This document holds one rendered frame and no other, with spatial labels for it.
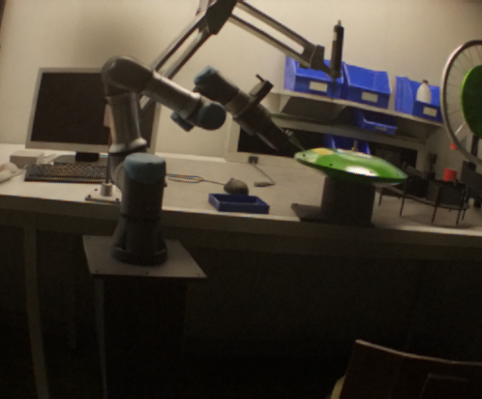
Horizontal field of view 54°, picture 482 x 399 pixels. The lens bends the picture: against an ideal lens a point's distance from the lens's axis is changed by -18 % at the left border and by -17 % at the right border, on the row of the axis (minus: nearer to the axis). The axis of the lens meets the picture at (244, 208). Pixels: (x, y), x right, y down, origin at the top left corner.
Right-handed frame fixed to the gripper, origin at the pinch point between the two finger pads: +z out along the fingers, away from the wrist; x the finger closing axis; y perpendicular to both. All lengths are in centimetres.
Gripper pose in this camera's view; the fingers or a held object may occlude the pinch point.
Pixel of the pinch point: (304, 151)
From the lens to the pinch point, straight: 137.7
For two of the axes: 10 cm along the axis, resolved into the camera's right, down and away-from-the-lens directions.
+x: 2.7, 2.5, -9.3
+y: -6.5, 7.6, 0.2
